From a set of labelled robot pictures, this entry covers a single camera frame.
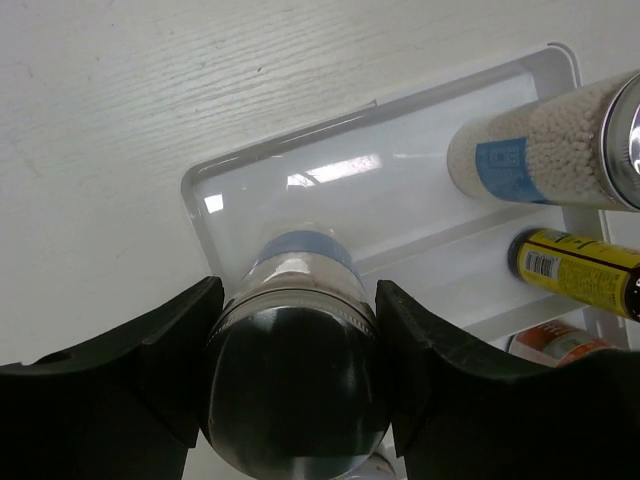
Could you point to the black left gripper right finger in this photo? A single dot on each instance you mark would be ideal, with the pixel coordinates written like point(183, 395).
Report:
point(467, 410)

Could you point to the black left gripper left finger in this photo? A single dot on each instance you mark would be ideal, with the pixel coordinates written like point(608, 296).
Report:
point(122, 405)

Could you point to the short jar orange label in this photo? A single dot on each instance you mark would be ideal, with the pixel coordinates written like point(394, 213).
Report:
point(555, 344)

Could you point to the tall white jar silver lid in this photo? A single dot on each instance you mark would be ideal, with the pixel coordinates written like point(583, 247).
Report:
point(295, 375)

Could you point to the small yellow bottle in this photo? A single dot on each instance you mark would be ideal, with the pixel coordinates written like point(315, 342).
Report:
point(593, 272)

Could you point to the tall white jar blue label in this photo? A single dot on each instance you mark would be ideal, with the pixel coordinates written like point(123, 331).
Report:
point(580, 148)

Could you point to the short jar grey lid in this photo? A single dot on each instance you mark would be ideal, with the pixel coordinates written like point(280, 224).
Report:
point(381, 465)

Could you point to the white divided tray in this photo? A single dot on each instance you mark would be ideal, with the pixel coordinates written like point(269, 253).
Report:
point(377, 178)

